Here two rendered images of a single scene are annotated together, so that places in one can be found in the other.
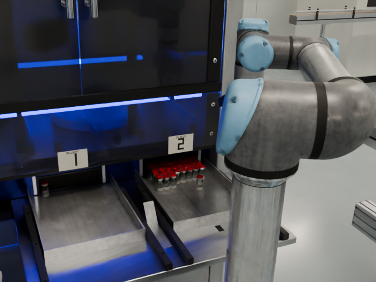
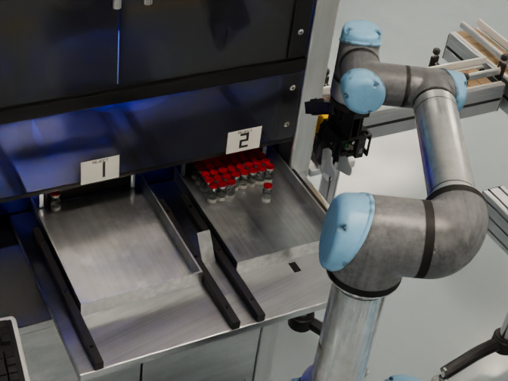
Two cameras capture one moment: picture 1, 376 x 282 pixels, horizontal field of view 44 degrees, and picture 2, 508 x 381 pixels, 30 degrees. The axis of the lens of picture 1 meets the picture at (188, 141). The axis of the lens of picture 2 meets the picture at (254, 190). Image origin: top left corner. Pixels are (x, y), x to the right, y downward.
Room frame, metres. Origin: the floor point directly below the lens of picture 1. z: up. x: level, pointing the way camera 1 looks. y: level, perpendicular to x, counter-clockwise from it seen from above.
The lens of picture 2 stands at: (-0.36, 0.19, 2.28)
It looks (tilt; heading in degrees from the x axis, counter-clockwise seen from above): 39 degrees down; 353
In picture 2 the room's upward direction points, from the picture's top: 8 degrees clockwise
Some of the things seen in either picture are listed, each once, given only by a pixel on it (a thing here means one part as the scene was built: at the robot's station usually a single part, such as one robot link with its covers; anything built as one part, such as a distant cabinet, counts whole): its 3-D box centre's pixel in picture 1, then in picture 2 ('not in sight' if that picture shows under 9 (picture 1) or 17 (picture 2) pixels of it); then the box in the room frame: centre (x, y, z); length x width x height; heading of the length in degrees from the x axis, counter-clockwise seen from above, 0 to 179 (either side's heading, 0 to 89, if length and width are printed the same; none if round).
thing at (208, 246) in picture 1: (147, 220); (199, 251); (1.15, 0.11, 0.87); 0.70 x 0.48 x 0.02; 115
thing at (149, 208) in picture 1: (156, 223); (215, 262); (1.08, 0.08, 0.91); 0.14 x 0.03 x 0.06; 25
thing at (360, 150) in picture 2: not in sight; (345, 125); (1.15, -0.15, 1.23); 0.09 x 0.08 x 0.12; 25
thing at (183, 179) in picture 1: (179, 175); (239, 180); (1.36, 0.02, 0.90); 0.18 x 0.02 x 0.05; 115
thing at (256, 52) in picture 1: (262, 51); (370, 82); (1.05, -0.16, 1.39); 0.11 x 0.11 x 0.08; 87
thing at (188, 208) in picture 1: (191, 190); (255, 205); (1.28, -0.02, 0.90); 0.34 x 0.26 x 0.04; 25
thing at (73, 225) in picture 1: (82, 211); (113, 240); (1.14, 0.29, 0.90); 0.34 x 0.26 x 0.04; 25
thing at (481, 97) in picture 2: not in sight; (391, 96); (1.74, -0.39, 0.92); 0.69 x 0.16 x 0.16; 115
